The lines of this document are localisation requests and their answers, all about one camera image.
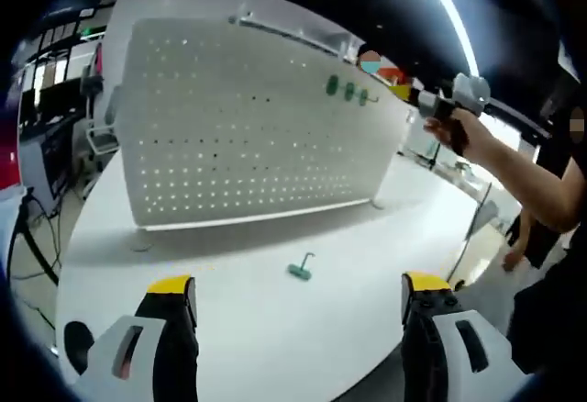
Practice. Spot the orange box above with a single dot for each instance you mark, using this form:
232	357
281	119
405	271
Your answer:
393	75

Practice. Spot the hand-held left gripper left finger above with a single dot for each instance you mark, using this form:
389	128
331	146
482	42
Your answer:
142	374

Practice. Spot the person's black clothing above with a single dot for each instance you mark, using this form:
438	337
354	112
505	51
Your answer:
555	310

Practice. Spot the white perforated mounting plate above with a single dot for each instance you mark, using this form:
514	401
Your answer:
257	145

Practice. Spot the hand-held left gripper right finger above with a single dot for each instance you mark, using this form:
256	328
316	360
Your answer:
431	365

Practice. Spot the red screen monitor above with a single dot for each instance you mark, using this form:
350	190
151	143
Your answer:
9	145

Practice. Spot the ceiling light strip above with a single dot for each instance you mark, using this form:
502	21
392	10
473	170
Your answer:
451	16

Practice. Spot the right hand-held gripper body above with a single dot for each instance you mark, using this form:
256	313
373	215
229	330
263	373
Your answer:
470	92

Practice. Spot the dark round object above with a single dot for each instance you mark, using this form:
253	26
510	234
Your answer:
79	347

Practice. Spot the grey office chair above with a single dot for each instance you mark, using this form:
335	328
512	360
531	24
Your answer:
101	131

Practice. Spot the person's right hand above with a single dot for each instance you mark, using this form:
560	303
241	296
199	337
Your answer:
463	133

